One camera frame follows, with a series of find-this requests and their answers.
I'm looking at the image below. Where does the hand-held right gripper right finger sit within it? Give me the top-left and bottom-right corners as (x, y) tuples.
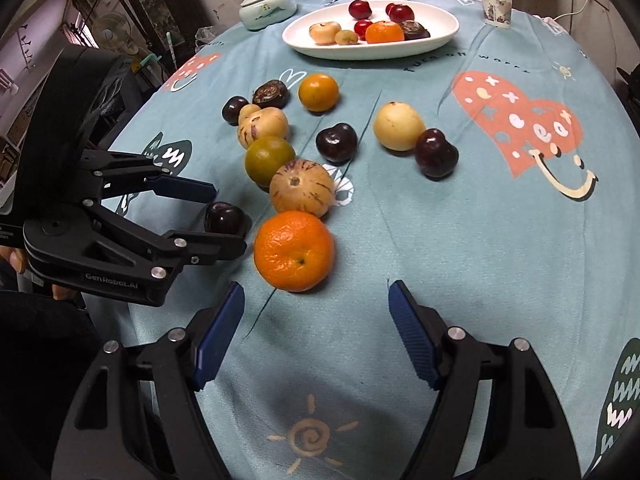
(387, 280), (583, 480)

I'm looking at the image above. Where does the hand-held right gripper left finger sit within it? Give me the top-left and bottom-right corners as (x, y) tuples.
(52, 280), (246, 480)

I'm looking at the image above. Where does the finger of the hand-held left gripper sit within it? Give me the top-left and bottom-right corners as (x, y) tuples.
(80, 149), (218, 203)
(87, 202), (249, 273)

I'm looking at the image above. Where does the dark purple plum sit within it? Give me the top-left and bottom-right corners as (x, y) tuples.
(414, 128), (459, 179)
(204, 201), (247, 236)
(315, 123), (358, 165)
(222, 96), (251, 126)

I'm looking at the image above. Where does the orange tangerine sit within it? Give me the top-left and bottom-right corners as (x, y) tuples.
(253, 211), (335, 293)
(365, 21), (405, 44)

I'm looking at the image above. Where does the green-yellow tangerine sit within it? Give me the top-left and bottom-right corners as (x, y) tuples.
(244, 136), (297, 188)

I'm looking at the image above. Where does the small striped pepino melon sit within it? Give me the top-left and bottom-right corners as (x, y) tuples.
(237, 104), (290, 150)

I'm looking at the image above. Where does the large striped pepino melon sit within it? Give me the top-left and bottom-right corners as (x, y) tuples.
(269, 158), (336, 218)

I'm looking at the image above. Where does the dark passion fruit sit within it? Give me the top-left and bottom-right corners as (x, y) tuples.
(252, 80), (291, 110)
(398, 20), (431, 41)

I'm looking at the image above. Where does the yellow-orange tangerine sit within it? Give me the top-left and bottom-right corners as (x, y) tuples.
(298, 73), (340, 113)

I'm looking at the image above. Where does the pale yellow round fruit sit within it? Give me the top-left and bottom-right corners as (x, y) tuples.
(373, 101), (427, 152)

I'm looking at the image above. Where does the pale orange dimpled fruit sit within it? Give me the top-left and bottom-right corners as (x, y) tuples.
(309, 21), (343, 45)

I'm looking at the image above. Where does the white oval plate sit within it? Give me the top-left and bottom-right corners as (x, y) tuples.
(281, 0), (461, 61)

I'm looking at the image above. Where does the person's left hand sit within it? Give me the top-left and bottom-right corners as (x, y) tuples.
(0, 245), (81, 302)

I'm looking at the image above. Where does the white standing fan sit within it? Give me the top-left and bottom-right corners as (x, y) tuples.
(92, 10), (138, 58)

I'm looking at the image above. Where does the dark framed picture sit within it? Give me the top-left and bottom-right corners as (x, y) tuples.
(125, 0), (201, 56)

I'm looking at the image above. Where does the clear plastic bag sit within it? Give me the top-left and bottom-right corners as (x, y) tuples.
(192, 25), (223, 53)

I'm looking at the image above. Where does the person's dark clothing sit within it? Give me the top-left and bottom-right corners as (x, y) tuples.
(0, 287), (108, 480)

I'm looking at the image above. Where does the white lidded ceramic jar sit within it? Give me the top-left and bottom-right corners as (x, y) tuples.
(238, 0), (297, 31)

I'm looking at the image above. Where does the printed paper cup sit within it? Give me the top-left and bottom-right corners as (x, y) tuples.
(476, 0), (516, 29)

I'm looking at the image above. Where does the white green mop handle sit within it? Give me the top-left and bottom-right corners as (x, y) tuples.
(162, 30), (181, 73)

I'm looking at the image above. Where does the white power cable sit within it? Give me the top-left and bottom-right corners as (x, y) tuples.
(552, 0), (596, 23)

